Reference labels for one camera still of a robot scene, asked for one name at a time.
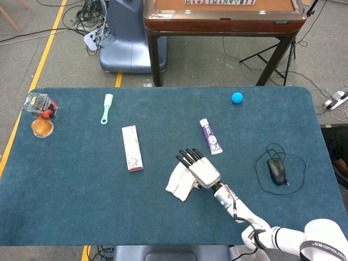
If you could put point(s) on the blue felt table cover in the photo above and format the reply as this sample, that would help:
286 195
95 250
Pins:
108 204

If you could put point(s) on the floral long carton box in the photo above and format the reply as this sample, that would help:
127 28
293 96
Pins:
132 149

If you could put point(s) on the bread in clear cup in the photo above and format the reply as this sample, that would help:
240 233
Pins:
42 128

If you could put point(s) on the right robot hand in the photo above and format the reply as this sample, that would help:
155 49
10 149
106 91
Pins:
205 171

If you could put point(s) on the blue grey machine base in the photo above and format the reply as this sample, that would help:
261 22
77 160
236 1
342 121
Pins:
127 46

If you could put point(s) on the brown mahjong table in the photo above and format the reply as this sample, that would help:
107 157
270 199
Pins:
223 23

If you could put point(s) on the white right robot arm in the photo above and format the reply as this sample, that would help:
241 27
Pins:
244 210

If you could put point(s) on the white power strip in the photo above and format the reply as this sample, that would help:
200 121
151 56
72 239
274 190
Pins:
91 39
335 100

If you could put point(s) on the blue ball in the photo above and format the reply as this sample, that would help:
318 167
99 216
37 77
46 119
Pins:
237 98

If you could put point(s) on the white wet wipes pack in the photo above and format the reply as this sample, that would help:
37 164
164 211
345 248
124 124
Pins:
178 185

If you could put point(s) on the black tripod stand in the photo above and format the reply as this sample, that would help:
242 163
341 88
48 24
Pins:
284 65

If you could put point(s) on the white chair wooden legs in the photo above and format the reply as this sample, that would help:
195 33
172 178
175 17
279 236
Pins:
11 16

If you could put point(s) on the dark robot torso base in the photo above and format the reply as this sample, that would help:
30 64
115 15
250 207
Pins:
171 254

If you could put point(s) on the clear plastic box with toys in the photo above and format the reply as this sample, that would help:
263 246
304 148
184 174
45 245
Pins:
39 104

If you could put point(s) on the black bag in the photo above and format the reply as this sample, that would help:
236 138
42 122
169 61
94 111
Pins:
335 144

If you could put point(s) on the purple toothpaste tube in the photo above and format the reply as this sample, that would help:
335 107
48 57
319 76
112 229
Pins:
211 138

